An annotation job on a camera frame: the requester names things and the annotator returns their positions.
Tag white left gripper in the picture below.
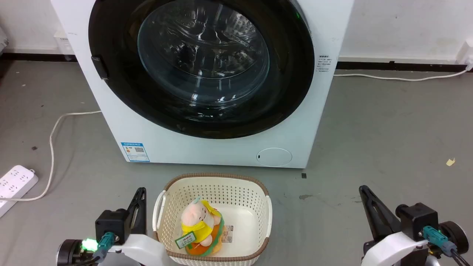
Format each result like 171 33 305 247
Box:
111 188 174 266

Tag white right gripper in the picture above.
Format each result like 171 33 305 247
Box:
360 185 429 266

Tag white front-load washing machine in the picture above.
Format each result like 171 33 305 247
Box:
51 0 354 169

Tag black round glass washer door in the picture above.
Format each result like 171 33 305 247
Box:
88 0 315 140

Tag green white doll tag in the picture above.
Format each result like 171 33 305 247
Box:
175 231 196 249

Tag pink plush doll yellow clothes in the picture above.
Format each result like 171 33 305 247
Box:
175 197 225 256

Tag blue energy label sticker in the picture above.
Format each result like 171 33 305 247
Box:
120 142 150 163

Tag cream perforated laundry basket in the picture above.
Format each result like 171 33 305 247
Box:
153 173 273 266

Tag round white filter cover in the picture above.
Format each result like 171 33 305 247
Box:
256 148 293 167

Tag white power strip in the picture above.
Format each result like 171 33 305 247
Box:
0 165 39 218

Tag small text sticker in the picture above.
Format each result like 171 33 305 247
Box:
317 56 333 74

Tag teal left camera cable plug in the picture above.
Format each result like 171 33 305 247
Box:
94 232 115 259

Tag teal camera cable plug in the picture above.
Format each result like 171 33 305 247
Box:
94 232 115 259
422 226 458 258

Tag teal right camera cable plug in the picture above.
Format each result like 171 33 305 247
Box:
422 226 458 258

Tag white power strip cable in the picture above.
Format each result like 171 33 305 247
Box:
0 110 102 202

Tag thin white floor cable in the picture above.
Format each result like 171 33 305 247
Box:
333 66 473 82

